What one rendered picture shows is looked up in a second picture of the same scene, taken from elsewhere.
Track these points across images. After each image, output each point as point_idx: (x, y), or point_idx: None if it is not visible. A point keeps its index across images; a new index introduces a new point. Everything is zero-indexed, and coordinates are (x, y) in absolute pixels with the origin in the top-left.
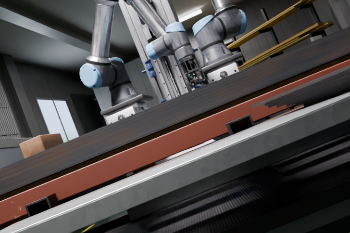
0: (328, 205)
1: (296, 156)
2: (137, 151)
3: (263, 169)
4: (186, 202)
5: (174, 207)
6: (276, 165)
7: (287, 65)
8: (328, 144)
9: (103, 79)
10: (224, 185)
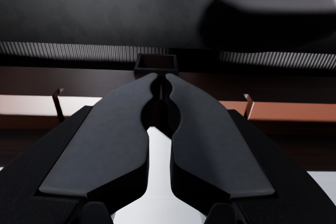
0: None
1: (266, 57)
2: None
3: (206, 57)
4: (65, 62)
5: (44, 67)
6: (224, 67)
7: None
8: (310, 73)
9: None
10: (133, 49)
